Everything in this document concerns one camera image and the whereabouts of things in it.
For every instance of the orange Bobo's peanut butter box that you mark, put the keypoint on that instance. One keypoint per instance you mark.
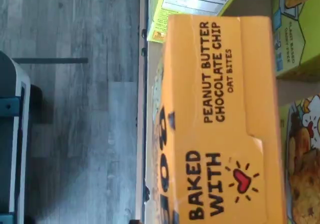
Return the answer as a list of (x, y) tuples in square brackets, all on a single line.
[(225, 134)]

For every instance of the black metal shelf rack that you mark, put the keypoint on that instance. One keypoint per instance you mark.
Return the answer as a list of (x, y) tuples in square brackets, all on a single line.
[(143, 84)]

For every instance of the green cookie box lower right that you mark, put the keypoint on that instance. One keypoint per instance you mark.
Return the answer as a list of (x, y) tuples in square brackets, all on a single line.
[(305, 171)]

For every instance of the dark metal floor bar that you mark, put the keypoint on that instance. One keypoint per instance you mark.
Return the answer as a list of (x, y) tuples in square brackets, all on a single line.
[(50, 60)]

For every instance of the white-edged dark cart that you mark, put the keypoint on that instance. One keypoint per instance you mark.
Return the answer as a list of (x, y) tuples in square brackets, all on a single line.
[(15, 159)]

